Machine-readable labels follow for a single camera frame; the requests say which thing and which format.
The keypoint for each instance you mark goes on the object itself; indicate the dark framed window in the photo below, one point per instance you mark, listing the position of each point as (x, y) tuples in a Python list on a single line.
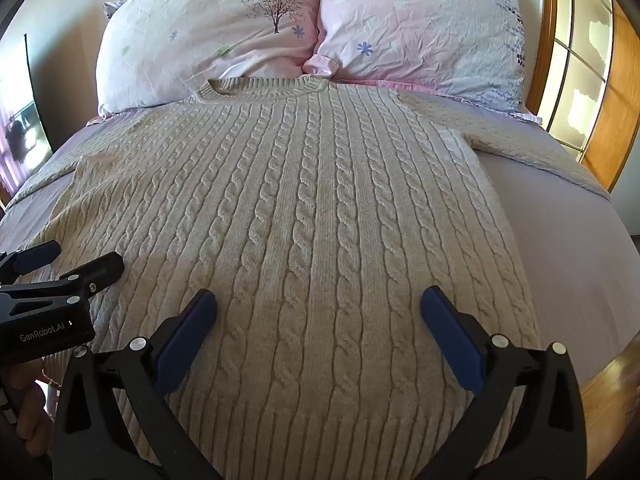
[(22, 110)]

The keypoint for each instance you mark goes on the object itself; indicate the tree print pillow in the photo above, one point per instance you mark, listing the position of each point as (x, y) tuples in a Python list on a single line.
[(210, 30)]

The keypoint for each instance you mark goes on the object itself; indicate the pink flower print pillow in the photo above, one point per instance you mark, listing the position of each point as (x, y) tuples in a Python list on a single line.
[(425, 25)]

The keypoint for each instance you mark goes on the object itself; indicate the lavender bed sheet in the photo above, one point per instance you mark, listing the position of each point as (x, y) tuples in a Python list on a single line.
[(565, 240)]

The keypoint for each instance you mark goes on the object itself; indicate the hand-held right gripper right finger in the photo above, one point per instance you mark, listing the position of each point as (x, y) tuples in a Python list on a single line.
[(457, 342)]

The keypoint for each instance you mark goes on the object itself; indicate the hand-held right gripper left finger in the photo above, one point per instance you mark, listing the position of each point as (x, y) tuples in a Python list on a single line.
[(176, 347)]

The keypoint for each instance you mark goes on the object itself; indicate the person's left hand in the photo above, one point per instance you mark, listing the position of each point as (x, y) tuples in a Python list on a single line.
[(30, 410)]

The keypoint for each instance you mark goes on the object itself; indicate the wooden bed frame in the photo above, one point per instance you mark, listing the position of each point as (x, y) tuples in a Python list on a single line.
[(612, 375)]

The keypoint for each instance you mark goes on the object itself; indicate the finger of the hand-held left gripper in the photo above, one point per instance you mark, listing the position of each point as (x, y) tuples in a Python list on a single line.
[(30, 257), (85, 275)]

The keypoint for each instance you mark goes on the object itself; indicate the wooden headboard with glass panels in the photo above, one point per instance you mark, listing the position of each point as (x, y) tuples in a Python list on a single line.
[(580, 60)]

